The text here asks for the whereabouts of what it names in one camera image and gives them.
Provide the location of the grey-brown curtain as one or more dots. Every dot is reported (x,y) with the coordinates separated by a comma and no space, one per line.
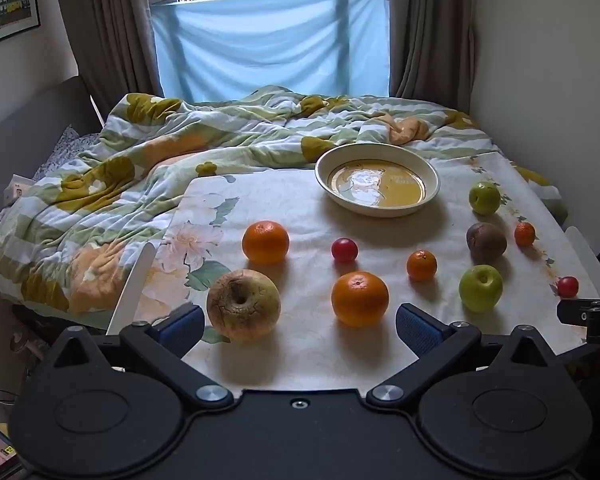
(430,25)
(105,25)

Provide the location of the cream ceramic bowl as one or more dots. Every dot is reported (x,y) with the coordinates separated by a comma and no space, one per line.
(377,185)

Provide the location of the white wall socket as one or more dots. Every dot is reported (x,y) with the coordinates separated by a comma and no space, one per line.
(17,190)

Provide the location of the blue patterned bedsheet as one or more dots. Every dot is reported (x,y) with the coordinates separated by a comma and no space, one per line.
(65,152)

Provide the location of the floral white tablecloth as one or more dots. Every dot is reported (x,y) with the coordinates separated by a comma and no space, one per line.
(300,205)

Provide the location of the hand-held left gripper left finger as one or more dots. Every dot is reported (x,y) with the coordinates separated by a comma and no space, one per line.
(180,327)

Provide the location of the grey headboard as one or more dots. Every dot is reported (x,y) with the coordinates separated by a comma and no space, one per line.
(25,125)

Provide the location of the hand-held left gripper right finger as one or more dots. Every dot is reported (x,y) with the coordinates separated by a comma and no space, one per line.
(417,329)

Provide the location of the small tangerine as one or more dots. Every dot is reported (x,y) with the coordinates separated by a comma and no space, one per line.
(421,265)
(524,234)

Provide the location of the red cherry tomato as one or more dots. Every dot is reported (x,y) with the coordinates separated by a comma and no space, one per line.
(344,249)
(567,286)

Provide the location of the floral striped blanket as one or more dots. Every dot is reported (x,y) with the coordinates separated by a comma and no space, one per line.
(130,170)

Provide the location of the wrinkled yellow apple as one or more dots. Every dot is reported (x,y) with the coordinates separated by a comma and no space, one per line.
(243,305)

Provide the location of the light blue window cloth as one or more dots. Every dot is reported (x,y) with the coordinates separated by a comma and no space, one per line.
(270,45)

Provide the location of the brown kiwi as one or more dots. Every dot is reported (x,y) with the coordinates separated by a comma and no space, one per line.
(486,243)

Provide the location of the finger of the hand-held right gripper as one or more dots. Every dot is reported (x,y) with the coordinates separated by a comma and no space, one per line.
(572,310)

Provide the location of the large orange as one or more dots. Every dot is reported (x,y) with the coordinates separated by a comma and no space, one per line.
(265,242)
(360,299)

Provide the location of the green apple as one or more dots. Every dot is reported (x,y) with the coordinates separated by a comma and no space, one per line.
(484,198)
(481,287)

